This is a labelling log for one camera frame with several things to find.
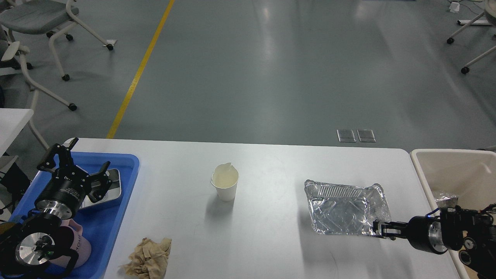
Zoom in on beige plastic waste bin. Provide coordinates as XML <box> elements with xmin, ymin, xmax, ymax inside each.
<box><xmin>409</xmin><ymin>148</ymin><xmax>496</xmax><ymax>279</ymax></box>

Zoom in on white paper cup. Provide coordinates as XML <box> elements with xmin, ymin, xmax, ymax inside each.
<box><xmin>211</xmin><ymin>162</ymin><xmax>239</xmax><ymax>202</ymax></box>

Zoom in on small white side table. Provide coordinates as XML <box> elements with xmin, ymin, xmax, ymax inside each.
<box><xmin>0</xmin><ymin>108</ymin><xmax>34</xmax><ymax>155</ymax></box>

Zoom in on crumpled foil in bin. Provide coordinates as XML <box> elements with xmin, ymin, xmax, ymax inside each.
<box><xmin>432</xmin><ymin>190</ymin><xmax>458</xmax><ymax>209</ymax></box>

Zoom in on brown paper napkin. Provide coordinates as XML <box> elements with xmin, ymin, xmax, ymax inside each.
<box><xmin>121</xmin><ymin>237</ymin><xmax>172</xmax><ymax>279</ymax></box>

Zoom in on left metal floor plate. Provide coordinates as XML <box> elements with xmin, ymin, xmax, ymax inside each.
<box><xmin>336</xmin><ymin>129</ymin><xmax>357</xmax><ymax>143</ymax></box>

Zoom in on aluminium foil container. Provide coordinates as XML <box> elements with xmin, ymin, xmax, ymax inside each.
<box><xmin>304</xmin><ymin>179</ymin><xmax>392</xmax><ymax>237</ymax></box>

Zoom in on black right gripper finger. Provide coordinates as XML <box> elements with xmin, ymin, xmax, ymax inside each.
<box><xmin>373</xmin><ymin>220</ymin><xmax>408</xmax><ymax>230</ymax></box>
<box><xmin>375</xmin><ymin>229</ymin><xmax>407</xmax><ymax>240</ymax></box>

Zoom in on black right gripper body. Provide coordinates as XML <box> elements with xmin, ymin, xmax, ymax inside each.
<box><xmin>406</xmin><ymin>217</ymin><xmax>446</xmax><ymax>255</ymax></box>

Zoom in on stainless steel rectangular tray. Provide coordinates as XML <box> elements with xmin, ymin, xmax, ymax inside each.
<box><xmin>79</xmin><ymin>169</ymin><xmax>122</xmax><ymax>212</ymax></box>

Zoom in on grey office chair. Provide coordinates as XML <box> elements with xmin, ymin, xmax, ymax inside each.
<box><xmin>1</xmin><ymin>0</ymin><xmax>114</xmax><ymax>81</ymax></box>

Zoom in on metal floor plate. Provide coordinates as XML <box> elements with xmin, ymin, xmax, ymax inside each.
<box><xmin>357</xmin><ymin>129</ymin><xmax>377</xmax><ymax>143</ymax></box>
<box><xmin>336</xmin><ymin>129</ymin><xmax>357</xmax><ymax>143</ymax></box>

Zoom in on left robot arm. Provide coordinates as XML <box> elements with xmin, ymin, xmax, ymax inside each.
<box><xmin>1</xmin><ymin>138</ymin><xmax>113</xmax><ymax>279</ymax></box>

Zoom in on white chair frame left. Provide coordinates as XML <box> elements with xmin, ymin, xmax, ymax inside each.
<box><xmin>0</xmin><ymin>41</ymin><xmax>77</xmax><ymax>150</ymax></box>

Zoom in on right metal floor plate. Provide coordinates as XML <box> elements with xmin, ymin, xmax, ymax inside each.
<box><xmin>357</xmin><ymin>129</ymin><xmax>377</xmax><ymax>143</ymax></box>

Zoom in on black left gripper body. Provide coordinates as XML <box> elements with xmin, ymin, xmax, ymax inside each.
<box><xmin>35</xmin><ymin>169</ymin><xmax>97</xmax><ymax>218</ymax></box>

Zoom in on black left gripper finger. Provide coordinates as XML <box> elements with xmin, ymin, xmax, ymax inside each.
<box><xmin>85</xmin><ymin>161</ymin><xmax>113</xmax><ymax>203</ymax></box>
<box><xmin>37</xmin><ymin>138</ymin><xmax>79</xmax><ymax>178</ymax></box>

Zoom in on pink ribbed mug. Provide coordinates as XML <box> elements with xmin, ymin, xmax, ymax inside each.
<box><xmin>54</xmin><ymin>219</ymin><xmax>91</xmax><ymax>268</ymax></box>

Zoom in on white chair base right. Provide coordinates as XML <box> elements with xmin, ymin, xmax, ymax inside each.
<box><xmin>446</xmin><ymin>0</ymin><xmax>496</xmax><ymax>74</ymax></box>

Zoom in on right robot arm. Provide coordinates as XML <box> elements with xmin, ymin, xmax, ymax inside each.
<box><xmin>373</xmin><ymin>204</ymin><xmax>496</xmax><ymax>279</ymax></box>

